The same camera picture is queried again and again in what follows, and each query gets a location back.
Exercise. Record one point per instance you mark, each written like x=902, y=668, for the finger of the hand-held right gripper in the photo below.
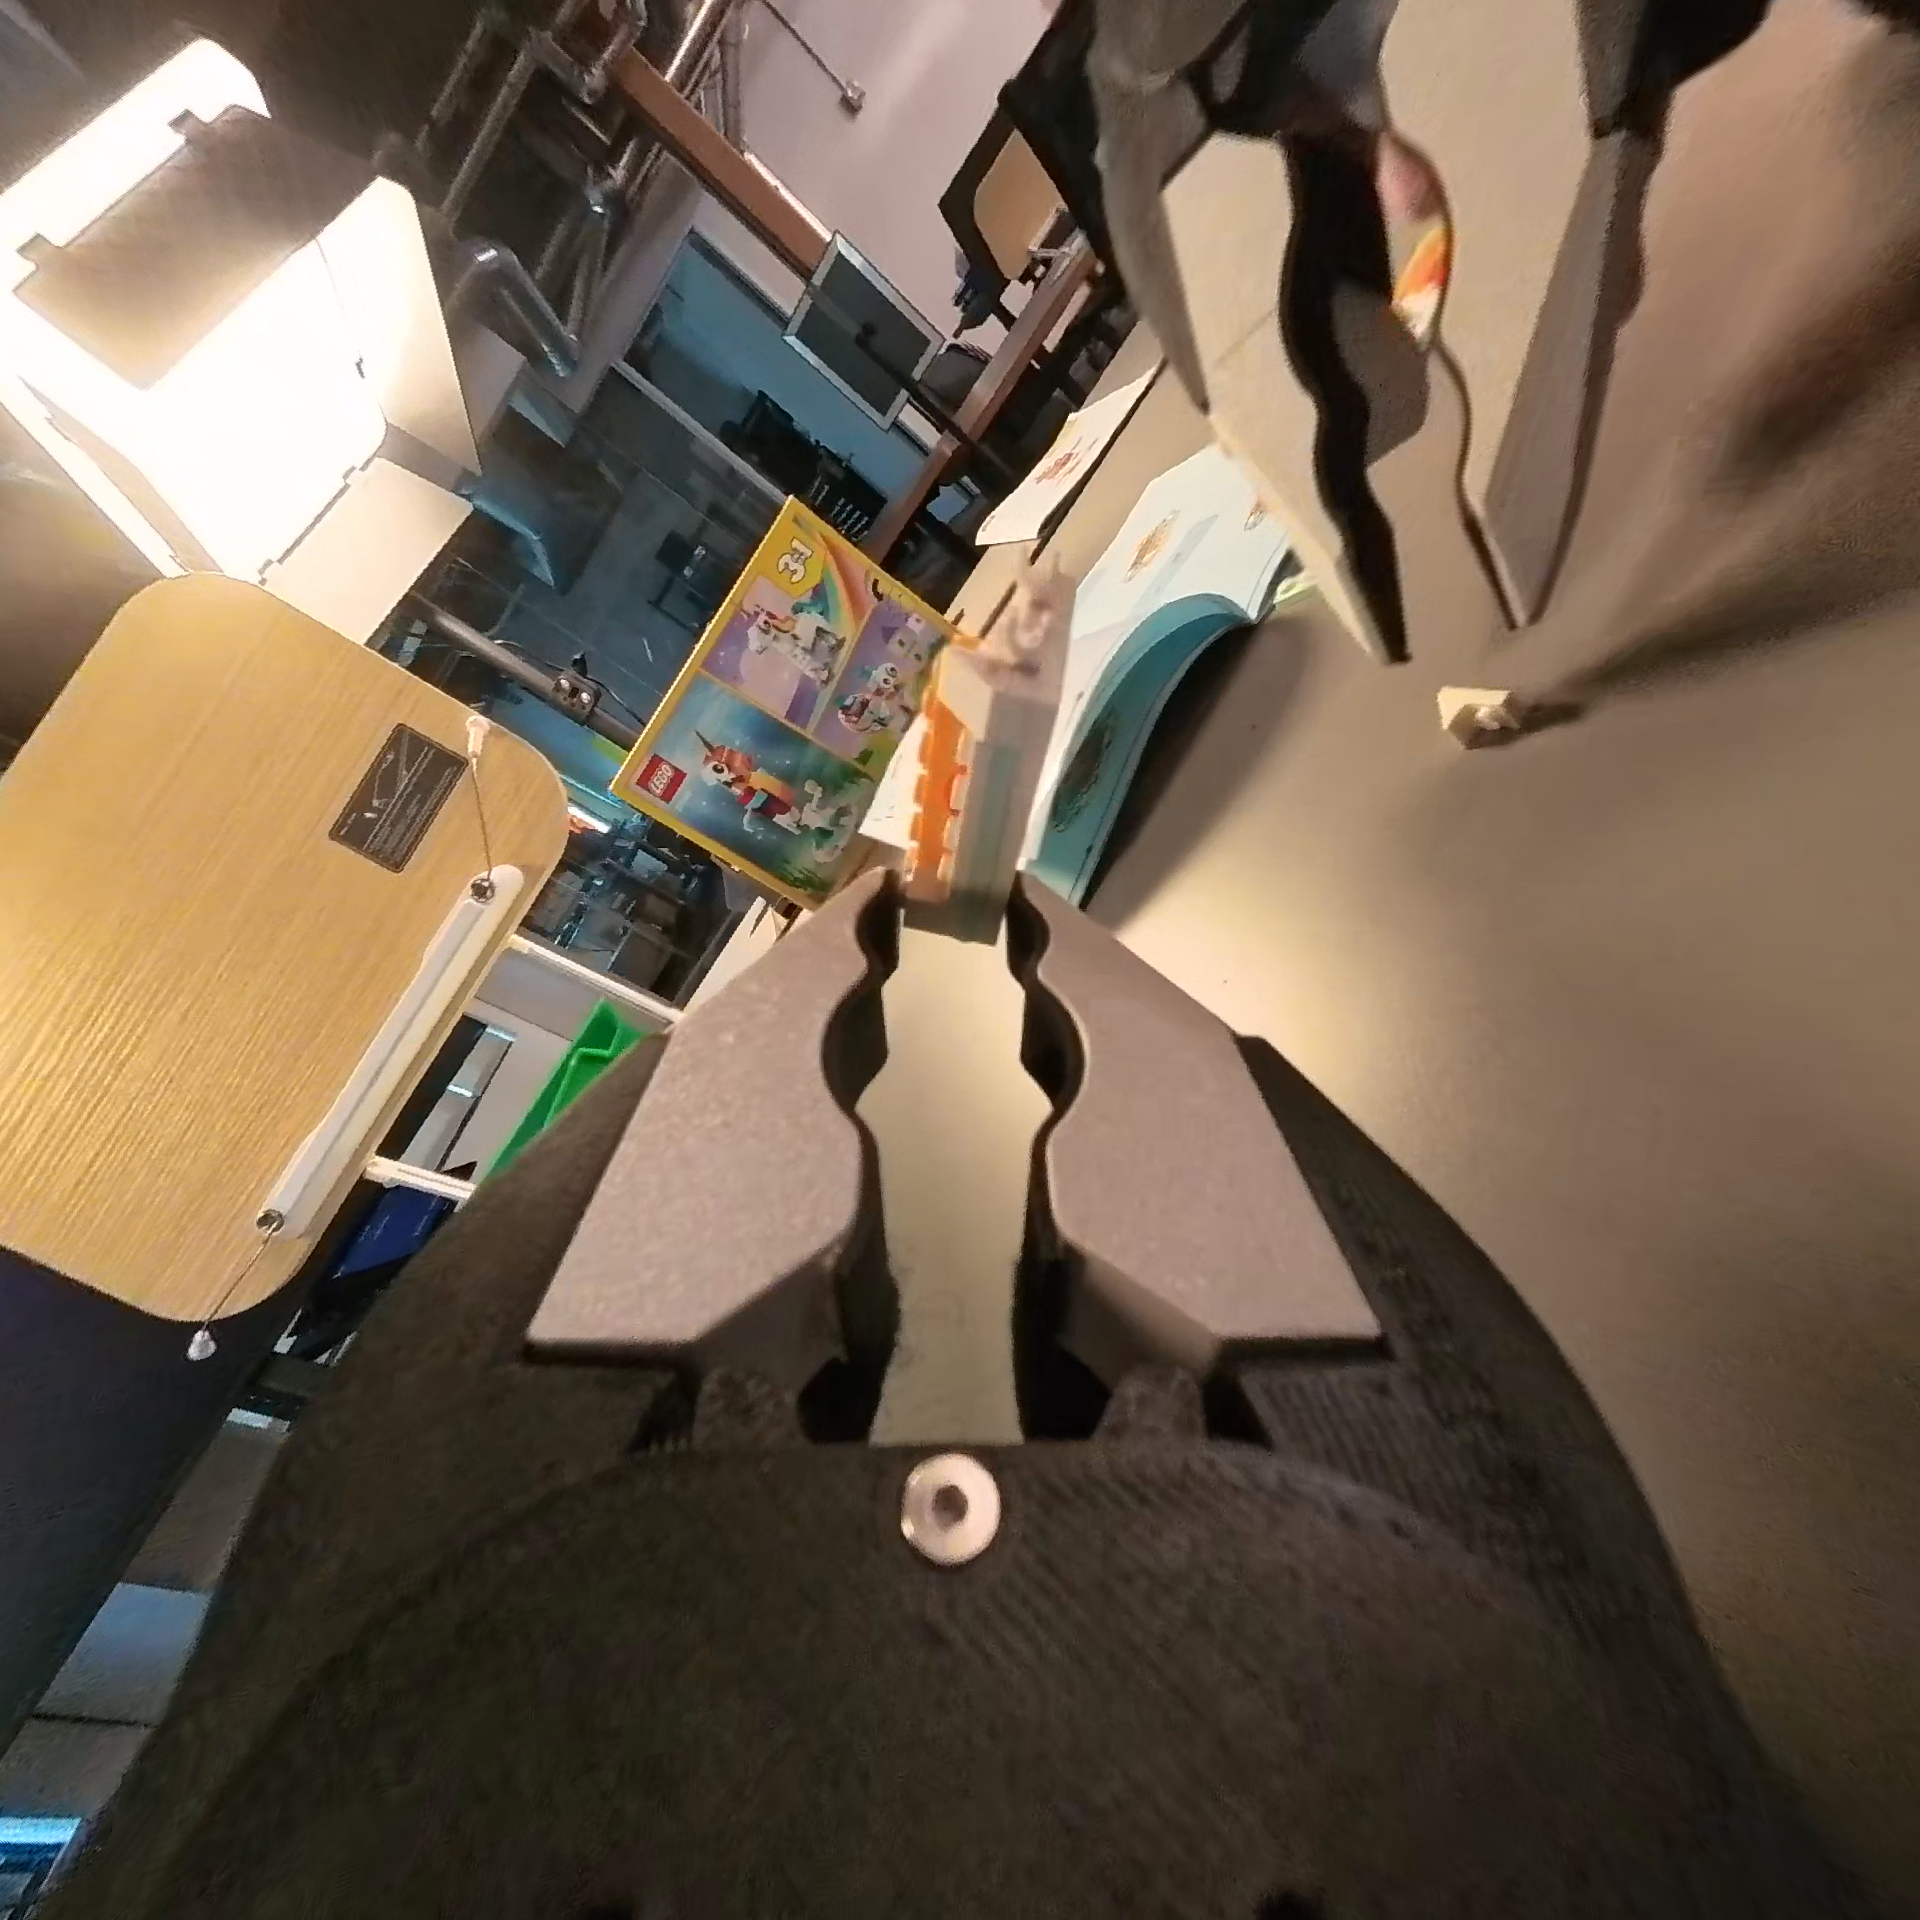
x=1575, y=330
x=1244, y=330

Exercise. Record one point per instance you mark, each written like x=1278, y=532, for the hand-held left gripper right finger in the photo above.
x=1214, y=1201

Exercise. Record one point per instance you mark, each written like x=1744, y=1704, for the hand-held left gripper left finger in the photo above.
x=704, y=1185

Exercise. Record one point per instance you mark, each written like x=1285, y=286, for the rainbow toy brick piece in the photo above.
x=1424, y=269

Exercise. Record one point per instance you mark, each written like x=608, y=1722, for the small white toy brick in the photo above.
x=1478, y=714

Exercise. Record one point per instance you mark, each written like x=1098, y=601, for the white orange toy brick model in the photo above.
x=983, y=750

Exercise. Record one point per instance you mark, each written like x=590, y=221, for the yellow toy set box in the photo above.
x=735, y=750

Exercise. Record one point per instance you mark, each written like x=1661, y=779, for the white paper leaflet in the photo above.
x=1065, y=465

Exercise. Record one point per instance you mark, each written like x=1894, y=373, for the blue screen device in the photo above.
x=390, y=1230

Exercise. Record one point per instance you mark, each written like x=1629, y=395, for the grey computer monitor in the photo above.
x=862, y=322

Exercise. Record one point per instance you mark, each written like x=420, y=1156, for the light blue instruction booklet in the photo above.
x=1142, y=704

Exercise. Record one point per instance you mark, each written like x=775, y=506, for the wooden book stand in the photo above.
x=181, y=900

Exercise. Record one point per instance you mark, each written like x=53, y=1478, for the white studio light panel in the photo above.
x=225, y=376

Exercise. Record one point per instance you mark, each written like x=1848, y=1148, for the black frame enclosure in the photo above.
x=974, y=165

